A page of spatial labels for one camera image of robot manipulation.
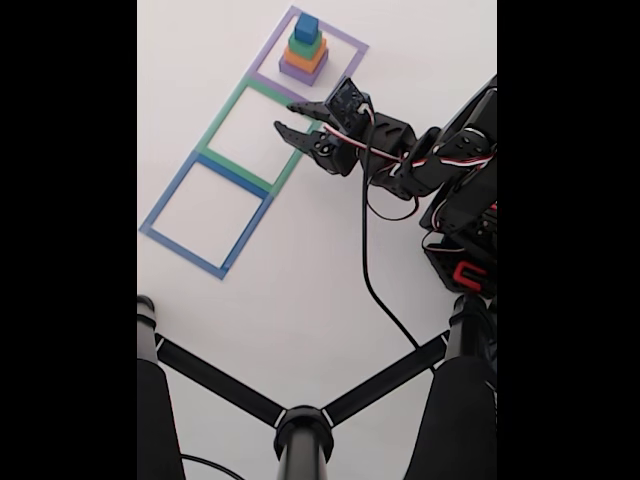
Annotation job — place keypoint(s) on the black gripper camera board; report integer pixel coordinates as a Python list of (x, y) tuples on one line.
[(346, 102)]

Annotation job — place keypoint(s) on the red table clamp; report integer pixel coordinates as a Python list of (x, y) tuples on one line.
[(467, 275)]

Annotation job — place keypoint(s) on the green tape square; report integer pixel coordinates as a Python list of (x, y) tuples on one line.
[(220, 117)]

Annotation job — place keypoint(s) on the black tripod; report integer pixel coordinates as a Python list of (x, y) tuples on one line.
[(302, 440)]

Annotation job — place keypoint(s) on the small blue cube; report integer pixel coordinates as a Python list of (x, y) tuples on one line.
[(306, 27)]

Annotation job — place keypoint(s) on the orange cube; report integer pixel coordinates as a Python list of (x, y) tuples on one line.
[(297, 61)]

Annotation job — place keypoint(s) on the green cube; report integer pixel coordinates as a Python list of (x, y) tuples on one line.
[(300, 47)]

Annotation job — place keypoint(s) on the blue tape square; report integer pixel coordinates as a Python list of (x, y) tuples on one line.
[(167, 197)]

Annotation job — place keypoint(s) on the purple tape square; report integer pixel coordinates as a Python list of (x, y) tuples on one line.
[(272, 47)]

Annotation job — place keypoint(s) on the large purple cube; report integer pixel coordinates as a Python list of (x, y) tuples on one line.
[(300, 76)]

